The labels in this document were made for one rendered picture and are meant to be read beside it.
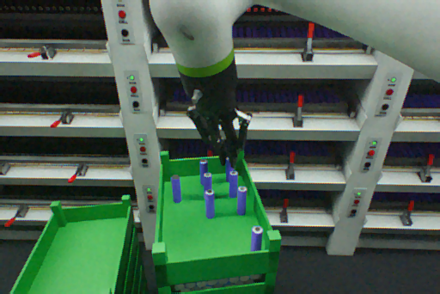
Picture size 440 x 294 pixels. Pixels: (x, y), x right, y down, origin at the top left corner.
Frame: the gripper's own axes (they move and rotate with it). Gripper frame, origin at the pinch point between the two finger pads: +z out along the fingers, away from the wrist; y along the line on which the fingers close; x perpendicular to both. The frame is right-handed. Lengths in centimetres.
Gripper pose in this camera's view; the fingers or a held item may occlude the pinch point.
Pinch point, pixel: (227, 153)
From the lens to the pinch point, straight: 65.8
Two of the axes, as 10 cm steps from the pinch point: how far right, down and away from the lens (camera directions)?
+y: 9.3, 1.9, -3.2
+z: 1.6, 5.9, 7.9
